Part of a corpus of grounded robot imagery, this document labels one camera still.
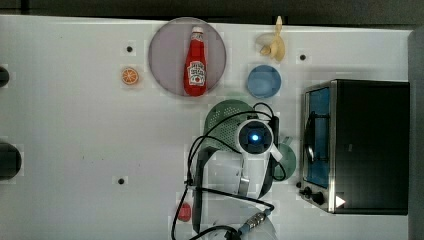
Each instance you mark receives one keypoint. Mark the blue plastic cup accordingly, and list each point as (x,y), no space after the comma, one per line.
(264,81)

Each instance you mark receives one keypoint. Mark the green plastic strainer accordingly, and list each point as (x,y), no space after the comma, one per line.
(222,122)

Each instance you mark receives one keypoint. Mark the pink red fruit toy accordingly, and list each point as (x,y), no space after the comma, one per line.
(185,212)

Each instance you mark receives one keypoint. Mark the orange slice toy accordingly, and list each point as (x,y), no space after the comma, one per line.
(129,76)

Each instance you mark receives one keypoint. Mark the black cylinder container upper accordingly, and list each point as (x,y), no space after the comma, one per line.
(4,77)

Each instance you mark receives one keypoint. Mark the red ketchup bottle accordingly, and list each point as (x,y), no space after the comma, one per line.
(195,70)

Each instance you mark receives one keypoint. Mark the black silver toaster oven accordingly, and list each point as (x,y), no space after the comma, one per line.
(355,147)

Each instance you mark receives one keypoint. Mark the peeled banana toy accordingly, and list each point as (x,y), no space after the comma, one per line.
(272,44)

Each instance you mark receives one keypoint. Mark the round grey plate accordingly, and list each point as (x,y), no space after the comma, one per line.
(169,47)

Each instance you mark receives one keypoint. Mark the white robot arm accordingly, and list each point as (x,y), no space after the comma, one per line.
(234,170)

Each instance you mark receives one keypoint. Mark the green plastic mug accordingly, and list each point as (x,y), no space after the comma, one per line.
(287,164)

